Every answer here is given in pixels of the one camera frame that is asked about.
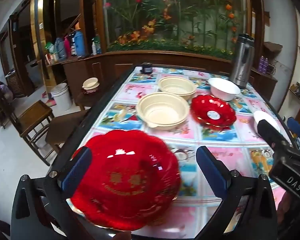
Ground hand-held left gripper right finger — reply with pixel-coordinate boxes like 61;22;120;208
195;146;278;240

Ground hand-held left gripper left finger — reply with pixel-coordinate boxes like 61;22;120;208
11;146;93;240

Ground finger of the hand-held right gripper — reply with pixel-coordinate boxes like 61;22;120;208
257;119;290;153
287;117;300;153

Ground white bowl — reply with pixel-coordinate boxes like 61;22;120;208
254;110;282;133
208;77;241;101

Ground large red plastic plate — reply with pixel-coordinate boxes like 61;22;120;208
70;129;182;232

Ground cream plastic bowl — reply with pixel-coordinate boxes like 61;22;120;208
157;76;198;98
136;92;190;131

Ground stacked bowls on stool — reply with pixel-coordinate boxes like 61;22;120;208
82;77;100;92

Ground fruit print tablecloth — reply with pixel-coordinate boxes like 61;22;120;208
65;66;300;240

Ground brown seat wooden chair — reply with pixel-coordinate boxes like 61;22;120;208
45;109;90;153

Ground small red plastic plate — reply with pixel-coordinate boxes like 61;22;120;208
191;94;237;132

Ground small wooden side table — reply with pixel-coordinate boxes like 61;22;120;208
74;87;105;110

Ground white plastic bucket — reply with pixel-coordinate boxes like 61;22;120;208
51;83;73;112

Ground red hand broom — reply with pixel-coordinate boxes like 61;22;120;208
42;91;56;107

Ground stainless steel thermos jug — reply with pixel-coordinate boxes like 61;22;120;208
230;33;255;90

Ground dark red bowl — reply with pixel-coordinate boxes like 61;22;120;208
81;87;100;95

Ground wicker basket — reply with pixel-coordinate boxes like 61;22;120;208
5;70;23;98

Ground wooden partition cabinet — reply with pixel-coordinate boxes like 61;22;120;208
46;50;278;100

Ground dark bag pile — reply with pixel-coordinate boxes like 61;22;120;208
0;78;14;102

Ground pale blue water jug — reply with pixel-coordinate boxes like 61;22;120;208
54;37;67;60

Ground pink bottle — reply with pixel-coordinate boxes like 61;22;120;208
64;36;72;58

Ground small black device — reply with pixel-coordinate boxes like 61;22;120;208
139;62;153;75

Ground black bottle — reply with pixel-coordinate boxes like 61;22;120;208
69;32;77;57

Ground blue thermos bottle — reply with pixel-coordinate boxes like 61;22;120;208
74;29;85;55

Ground flower picture panel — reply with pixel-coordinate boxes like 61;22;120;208
104;0;248;60

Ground wooden wall shelf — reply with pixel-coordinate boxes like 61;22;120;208
264;41;283;55

